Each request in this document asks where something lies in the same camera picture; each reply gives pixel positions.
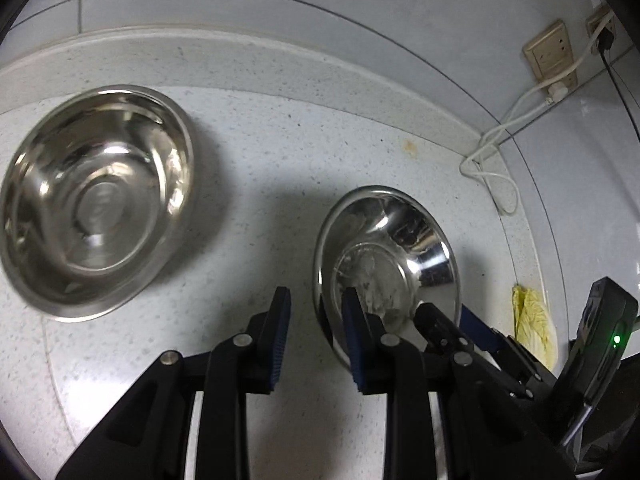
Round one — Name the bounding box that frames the white wall socket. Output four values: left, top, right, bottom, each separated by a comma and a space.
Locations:
586, 5, 618, 51

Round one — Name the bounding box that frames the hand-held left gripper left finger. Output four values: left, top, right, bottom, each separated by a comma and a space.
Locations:
55, 286, 292, 480

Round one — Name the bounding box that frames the black power cable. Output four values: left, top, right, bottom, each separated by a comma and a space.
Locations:
597, 27, 640, 141

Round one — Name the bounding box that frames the small steel bowl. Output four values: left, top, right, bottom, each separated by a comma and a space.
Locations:
313, 186, 462, 376

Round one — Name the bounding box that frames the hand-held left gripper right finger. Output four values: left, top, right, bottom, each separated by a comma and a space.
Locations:
341, 287, 577, 480

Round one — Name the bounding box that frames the beige wall socket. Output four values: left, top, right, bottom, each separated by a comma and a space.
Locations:
522, 20, 578, 92

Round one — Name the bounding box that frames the yellow dish cloth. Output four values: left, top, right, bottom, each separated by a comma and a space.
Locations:
511, 285, 558, 371

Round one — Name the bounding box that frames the white power cable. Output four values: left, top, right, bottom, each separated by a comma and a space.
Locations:
459, 10, 613, 217

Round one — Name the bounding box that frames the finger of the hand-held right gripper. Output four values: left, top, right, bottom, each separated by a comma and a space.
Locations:
414, 302, 506, 376
459, 304, 553, 397

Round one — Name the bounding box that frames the large steel bowl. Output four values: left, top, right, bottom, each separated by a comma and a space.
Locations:
0, 86, 197, 323

